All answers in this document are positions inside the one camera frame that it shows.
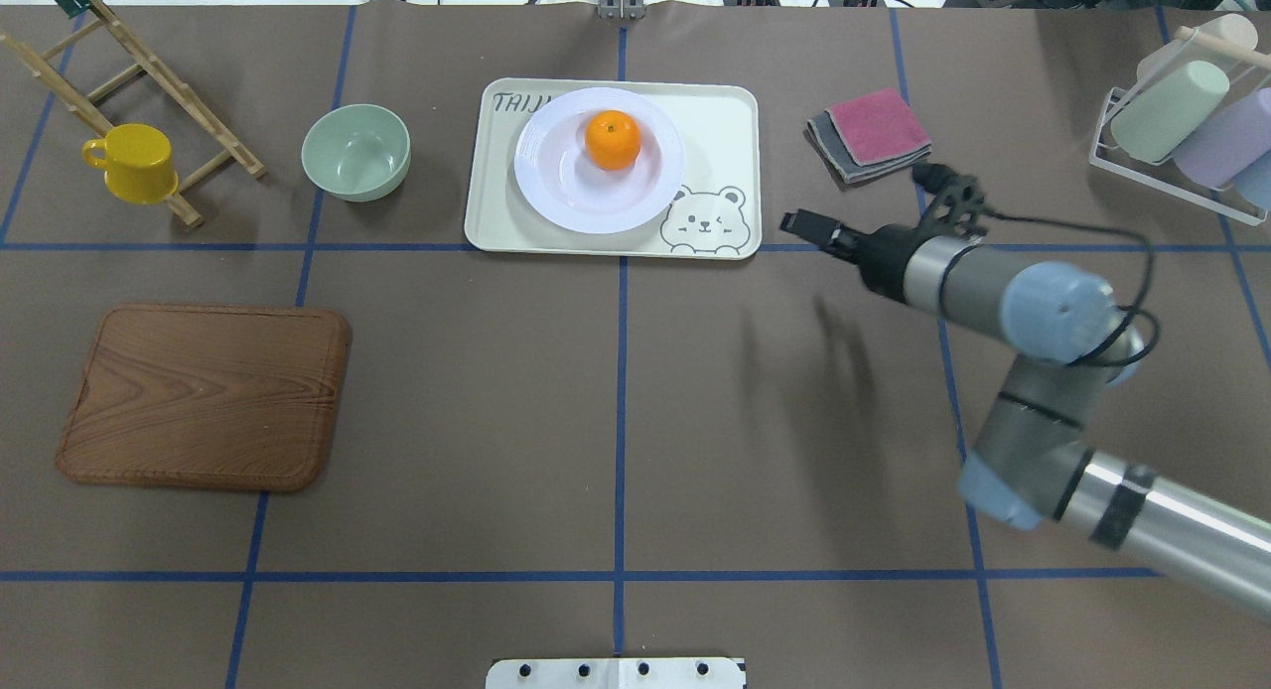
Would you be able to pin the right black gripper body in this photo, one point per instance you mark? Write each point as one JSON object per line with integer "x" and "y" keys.
{"x": 883, "y": 255}

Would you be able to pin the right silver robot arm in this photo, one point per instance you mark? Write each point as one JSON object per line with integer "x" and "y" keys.
{"x": 1071, "y": 341}

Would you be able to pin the green pastel cup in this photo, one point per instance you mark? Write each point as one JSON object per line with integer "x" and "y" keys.
{"x": 1160, "y": 118}

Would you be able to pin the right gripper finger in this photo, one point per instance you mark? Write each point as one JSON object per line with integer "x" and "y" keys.
{"x": 825, "y": 244}
{"x": 805, "y": 223}

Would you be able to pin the orange fruit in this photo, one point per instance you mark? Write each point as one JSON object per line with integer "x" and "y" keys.
{"x": 612, "y": 140}

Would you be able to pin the blue pastel cup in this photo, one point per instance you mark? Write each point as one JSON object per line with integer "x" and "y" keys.
{"x": 1253, "y": 183}

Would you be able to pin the white wire cup rack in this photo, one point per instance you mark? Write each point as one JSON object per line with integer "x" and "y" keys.
{"x": 1230, "y": 42}

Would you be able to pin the wooden dish rack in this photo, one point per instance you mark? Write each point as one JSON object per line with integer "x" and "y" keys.
{"x": 84, "y": 105}

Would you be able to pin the purple pastel cup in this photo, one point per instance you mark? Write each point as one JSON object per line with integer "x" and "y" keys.
{"x": 1228, "y": 143}

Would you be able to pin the green ceramic bowl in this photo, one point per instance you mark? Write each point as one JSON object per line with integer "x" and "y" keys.
{"x": 357, "y": 153}

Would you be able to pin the white round plate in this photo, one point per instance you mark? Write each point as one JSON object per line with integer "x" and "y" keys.
{"x": 558, "y": 176}

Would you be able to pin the yellow mug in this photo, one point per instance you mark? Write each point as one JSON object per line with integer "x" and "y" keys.
{"x": 135, "y": 161}

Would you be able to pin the pink cloth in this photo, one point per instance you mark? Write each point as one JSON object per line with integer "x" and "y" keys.
{"x": 878, "y": 127}

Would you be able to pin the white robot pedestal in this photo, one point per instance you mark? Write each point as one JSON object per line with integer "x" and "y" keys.
{"x": 619, "y": 672}

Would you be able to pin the cream bear tray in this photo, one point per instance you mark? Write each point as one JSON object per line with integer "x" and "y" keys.
{"x": 716, "y": 215}

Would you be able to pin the wooden cutting board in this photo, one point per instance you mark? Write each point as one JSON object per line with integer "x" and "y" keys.
{"x": 208, "y": 396}

